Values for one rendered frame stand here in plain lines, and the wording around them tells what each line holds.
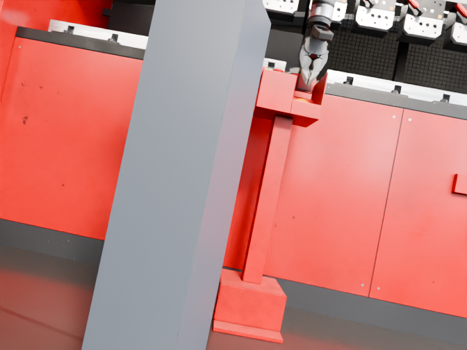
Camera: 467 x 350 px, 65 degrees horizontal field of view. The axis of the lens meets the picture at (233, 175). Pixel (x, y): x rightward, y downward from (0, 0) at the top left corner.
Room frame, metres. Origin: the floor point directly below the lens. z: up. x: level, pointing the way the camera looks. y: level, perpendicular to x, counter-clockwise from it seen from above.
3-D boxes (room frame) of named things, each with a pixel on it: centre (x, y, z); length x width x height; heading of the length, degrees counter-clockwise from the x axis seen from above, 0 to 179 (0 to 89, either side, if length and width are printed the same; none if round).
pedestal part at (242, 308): (1.16, -0.12, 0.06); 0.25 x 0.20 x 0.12; 3
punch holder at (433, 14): (1.52, -0.65, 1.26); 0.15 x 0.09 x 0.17; 87
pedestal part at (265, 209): (1.19, -0.12, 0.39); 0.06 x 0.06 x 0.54; 3
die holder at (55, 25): (1.59, 0.67, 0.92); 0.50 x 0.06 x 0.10; 87
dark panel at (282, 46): (2.09, 0.33, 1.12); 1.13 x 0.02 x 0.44; 87
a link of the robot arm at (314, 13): (1.17, -0.17, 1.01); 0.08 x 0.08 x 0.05
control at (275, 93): (1.19, -0.12, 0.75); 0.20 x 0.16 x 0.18; 93
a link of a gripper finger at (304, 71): (1.19, -0.16, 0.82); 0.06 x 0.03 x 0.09; 3
